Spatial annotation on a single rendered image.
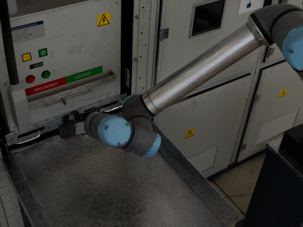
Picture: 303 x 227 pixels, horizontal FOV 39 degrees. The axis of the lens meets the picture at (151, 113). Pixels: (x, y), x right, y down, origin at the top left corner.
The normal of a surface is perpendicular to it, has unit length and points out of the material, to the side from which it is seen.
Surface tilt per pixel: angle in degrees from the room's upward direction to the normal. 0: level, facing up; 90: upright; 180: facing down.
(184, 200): 0
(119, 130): 56
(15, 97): 61
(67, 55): 90
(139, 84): 90
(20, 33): 90
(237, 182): 0
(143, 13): 90
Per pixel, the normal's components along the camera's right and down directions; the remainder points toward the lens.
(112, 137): 0.43, 0.06
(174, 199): 0.06, -0.75
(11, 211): 0.55, 0.58
